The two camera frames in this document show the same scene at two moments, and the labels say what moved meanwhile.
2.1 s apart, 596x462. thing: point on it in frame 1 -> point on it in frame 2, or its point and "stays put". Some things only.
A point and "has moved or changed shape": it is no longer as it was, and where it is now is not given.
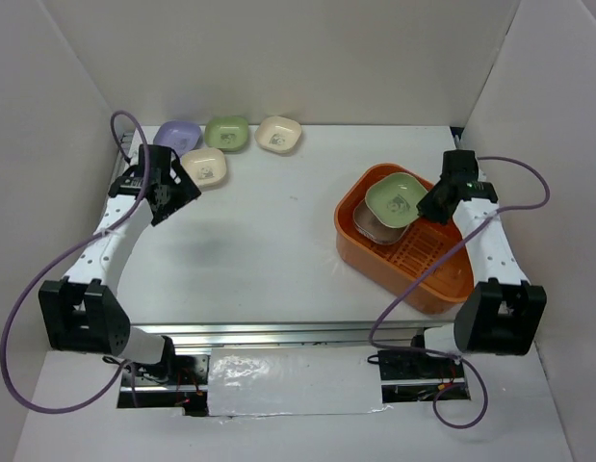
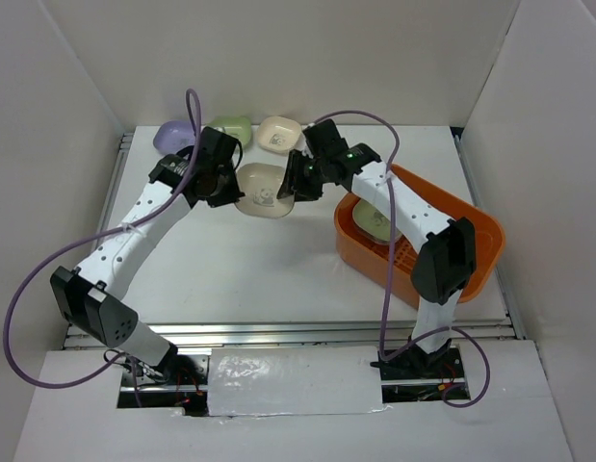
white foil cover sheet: x=295 y=380 stays put
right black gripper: x=427 y=209 -> x=294 y=179
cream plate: x=206 y=166 has moved or changed shape
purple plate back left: x=184 y=136 stays put
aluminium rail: x=289 y=334 stays put
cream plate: x=278 y=134 stays put
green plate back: x=229 y=134 stays put
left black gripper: x=185 y=192 -> x=231 y=195
